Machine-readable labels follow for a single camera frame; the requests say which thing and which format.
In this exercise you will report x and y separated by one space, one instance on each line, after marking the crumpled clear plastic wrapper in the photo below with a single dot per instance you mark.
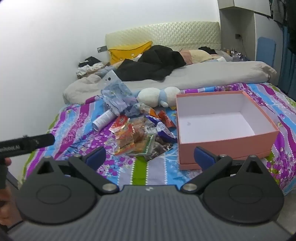
141 108

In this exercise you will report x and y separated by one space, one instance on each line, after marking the black jacket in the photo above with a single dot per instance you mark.
155 62

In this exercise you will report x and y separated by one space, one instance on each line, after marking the cream quilted headboard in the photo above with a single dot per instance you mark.
173 34

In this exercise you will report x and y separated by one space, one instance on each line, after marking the green snack packet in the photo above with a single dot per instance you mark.
145 144

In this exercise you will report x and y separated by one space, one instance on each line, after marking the dark shiny snack packet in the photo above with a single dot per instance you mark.
159 147

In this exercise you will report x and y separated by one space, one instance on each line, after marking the blue chair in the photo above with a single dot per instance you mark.
266 51

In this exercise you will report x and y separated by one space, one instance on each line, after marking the row of small bottles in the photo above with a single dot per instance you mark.
233 54

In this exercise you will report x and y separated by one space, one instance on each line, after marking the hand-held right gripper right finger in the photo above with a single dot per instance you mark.
204 157

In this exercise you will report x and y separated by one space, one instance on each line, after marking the black garment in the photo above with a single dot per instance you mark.
208 50

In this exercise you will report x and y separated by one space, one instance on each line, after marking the white cylindrical tube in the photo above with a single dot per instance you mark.
103 120

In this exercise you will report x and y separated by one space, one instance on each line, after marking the red label orange strips packet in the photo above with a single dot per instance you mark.
122 129

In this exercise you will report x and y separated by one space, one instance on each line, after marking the hanging dark clothes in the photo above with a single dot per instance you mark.
289 18

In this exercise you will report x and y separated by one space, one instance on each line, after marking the grey duvet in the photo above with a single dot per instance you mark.
208 74

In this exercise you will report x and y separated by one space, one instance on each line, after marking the blue snack packet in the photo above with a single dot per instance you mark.
163 129

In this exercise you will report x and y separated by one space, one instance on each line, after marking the blue curtain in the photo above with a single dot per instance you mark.
288 69

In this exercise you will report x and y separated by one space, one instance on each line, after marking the pink cardboard box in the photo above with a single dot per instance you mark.
219 148

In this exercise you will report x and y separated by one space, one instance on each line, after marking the blue white plastic bag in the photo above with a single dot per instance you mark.
118 92

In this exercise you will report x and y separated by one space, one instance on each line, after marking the beige pillow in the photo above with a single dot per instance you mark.
201 55

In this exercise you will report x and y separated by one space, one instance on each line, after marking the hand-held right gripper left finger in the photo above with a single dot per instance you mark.
97 155

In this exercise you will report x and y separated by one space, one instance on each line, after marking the white cabinet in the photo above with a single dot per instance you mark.
247 30

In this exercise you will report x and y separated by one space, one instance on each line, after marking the yellow pillow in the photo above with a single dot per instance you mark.
124 53

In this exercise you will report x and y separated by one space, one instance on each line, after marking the light blue cloth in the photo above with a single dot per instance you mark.
220 58

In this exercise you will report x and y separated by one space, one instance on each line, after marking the person's left hand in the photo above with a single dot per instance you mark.
7 208

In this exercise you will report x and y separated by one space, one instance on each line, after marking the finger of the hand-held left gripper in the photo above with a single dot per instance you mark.
41 140

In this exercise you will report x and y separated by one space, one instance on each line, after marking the white and blue plush toy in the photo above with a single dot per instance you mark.
148 95

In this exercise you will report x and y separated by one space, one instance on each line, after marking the white grey snack packet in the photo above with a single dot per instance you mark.
151 126

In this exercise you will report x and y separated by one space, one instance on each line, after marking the floral striped bedsheet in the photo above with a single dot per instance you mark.
69 120

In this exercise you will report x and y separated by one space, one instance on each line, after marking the grey wall switch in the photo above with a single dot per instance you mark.
102 49

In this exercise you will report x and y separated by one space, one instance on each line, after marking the pink pillow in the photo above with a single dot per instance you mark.
186 56

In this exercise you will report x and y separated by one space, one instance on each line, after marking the pile of clothes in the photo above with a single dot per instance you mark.
90 66

